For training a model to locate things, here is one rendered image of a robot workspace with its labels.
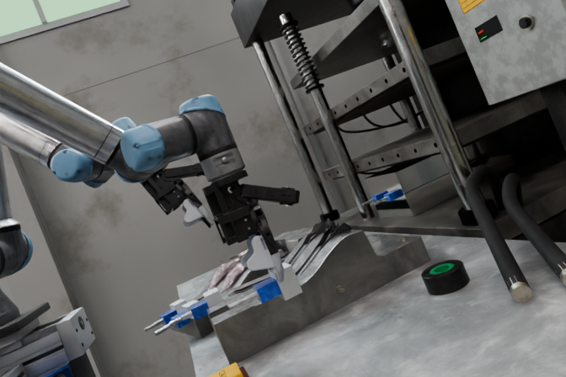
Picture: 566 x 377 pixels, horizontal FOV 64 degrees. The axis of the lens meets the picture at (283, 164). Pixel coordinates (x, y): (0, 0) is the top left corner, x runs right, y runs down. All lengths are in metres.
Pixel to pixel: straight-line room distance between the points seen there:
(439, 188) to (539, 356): 1.18
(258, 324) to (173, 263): 2.50
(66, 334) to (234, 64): 2.74
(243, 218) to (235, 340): 0.28
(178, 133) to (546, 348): 0.61
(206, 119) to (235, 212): 0.17
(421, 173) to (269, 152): 1.93
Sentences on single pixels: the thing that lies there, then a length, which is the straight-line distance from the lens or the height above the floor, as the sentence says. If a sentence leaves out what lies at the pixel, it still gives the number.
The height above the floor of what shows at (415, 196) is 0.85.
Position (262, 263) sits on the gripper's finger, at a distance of 0.82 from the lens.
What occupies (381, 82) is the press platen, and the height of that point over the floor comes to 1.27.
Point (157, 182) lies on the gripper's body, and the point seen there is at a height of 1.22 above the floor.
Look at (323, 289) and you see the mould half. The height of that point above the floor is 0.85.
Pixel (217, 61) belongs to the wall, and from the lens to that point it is 3.61.
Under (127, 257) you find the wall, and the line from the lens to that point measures 3.47.
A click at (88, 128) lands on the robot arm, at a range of 0.89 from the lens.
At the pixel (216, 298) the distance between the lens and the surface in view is 1.12.
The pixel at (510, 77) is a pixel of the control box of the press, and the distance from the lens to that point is 1.26.
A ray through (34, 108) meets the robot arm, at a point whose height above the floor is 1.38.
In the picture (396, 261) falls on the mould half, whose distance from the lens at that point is 1.07.
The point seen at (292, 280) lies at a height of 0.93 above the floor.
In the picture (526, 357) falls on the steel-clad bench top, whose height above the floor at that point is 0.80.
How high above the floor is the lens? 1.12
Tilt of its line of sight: 1 degrees up
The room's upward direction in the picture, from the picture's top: 22 degrees counter-clockwise
